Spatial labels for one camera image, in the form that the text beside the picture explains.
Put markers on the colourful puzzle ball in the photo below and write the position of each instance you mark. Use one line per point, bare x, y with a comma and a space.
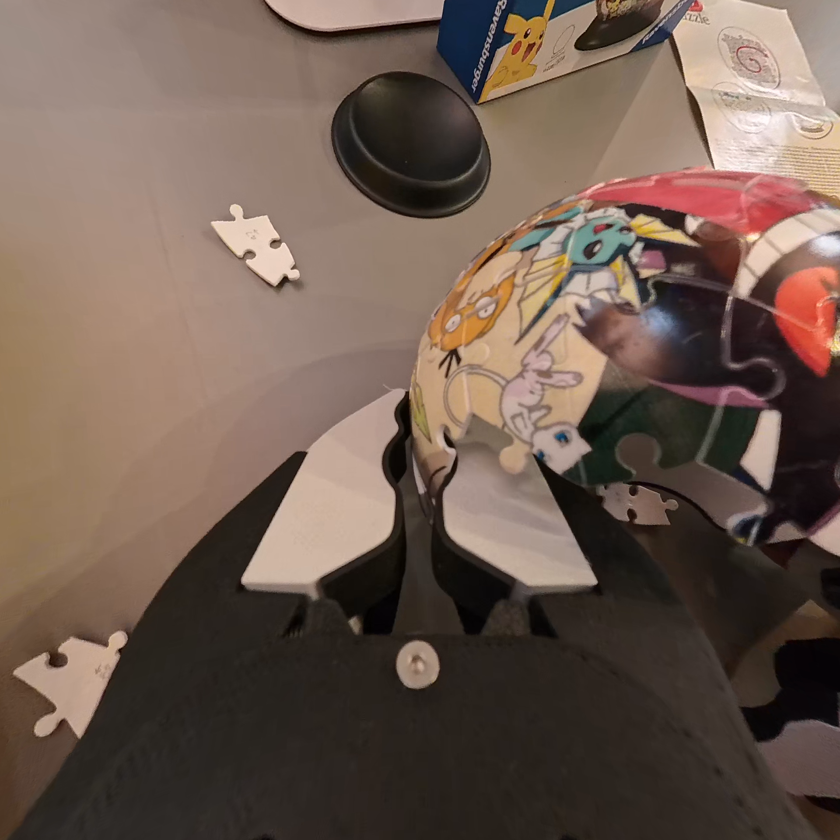
630, 341

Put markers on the white rounded base plate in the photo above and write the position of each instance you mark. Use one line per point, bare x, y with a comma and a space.
354, 13

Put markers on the white double puzzle piece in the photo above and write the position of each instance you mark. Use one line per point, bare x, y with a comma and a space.
72, 682
253, 239

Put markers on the black round ball stand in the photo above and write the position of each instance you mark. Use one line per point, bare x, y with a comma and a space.
410, 138

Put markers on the blue puzzle box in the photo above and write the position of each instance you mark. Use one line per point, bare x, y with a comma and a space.
525, 46

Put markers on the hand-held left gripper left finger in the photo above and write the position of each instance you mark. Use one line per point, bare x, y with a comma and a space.
315, 518

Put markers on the paper instruction leaflet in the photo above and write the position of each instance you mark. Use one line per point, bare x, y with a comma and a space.
754, 85

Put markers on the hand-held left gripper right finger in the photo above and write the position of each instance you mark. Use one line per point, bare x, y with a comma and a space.
518, 531

